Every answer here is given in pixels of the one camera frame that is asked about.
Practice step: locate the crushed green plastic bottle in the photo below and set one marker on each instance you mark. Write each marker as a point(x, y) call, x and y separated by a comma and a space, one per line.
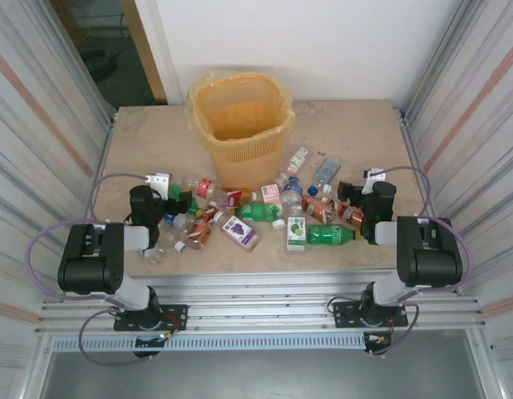
point(194, 206)

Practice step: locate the clear bottle blue cap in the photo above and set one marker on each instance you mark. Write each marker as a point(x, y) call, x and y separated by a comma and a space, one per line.
point(179, 221)

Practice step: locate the crushed clear bottle white cap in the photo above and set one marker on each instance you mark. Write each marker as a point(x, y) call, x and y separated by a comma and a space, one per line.
point(164, 250)
point(329, 188)

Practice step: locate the clear bottle red label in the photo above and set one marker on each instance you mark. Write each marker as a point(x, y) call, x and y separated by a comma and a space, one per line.
point(204, 186)

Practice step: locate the clear bottle grey label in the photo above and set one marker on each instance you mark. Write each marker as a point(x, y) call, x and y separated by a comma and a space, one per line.
point(327, 168)

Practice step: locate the green soda bottle yellow cap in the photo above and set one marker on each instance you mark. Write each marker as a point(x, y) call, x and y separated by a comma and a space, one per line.
point(331, 234)

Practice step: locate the amber tea bottle red label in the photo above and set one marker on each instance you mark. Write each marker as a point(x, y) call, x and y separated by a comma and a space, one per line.
point(233, 197)

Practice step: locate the clear water bottle blue label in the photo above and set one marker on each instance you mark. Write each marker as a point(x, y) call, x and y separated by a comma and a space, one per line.
point(291, 197)

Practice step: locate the small bottle green white label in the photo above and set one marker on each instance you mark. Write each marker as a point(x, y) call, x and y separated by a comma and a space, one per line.
point(299, 157)

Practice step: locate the purple grape label bottle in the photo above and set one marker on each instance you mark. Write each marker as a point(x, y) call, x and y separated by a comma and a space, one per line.
point(238, 230)

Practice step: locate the small clear crushed bottle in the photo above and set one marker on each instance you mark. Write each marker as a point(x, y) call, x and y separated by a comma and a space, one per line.
point(281, 179)

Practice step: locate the lime label juice bottle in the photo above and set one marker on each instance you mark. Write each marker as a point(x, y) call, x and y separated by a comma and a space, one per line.
point(297, 234)

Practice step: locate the green soda bottle white label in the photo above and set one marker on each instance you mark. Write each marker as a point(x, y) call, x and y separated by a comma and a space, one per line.
point(256, 212)

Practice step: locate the square bottle pink label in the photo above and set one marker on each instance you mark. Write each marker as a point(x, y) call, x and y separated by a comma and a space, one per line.
point(271, 193)

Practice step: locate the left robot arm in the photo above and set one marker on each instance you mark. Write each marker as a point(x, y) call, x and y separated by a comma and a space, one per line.
point(90, 257)

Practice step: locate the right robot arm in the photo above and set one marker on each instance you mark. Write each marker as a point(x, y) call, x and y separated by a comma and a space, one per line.
point(430, 257)

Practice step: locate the orange plastic waste bin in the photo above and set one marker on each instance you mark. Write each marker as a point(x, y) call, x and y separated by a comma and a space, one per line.
point(248, 166)

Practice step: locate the yellow plastic bin liner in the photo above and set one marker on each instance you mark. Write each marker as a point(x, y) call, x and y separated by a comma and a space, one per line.
point(198, 124)

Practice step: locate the dark coiled object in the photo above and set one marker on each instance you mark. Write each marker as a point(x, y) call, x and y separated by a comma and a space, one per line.
point(99, 62)

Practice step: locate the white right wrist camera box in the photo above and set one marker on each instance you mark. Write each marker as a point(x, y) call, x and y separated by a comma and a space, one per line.
point(371, 178)

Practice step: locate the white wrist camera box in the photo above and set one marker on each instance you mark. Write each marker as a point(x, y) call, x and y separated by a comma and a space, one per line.
point(371, 178)
point(160, 180)

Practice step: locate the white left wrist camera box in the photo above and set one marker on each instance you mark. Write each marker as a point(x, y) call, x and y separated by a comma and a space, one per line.
point(160, 180)

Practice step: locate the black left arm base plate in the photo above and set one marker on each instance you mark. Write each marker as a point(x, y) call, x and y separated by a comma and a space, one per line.
point(177, 311)

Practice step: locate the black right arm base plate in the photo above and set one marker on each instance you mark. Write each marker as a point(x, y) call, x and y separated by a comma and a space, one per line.
point(343, 311)

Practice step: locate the aluminium rail frame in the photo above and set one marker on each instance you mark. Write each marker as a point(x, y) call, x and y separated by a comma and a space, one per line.
point(260, 291)

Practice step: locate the wooden door frame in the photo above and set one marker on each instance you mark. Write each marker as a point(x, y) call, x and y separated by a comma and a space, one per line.
point(144, 50)

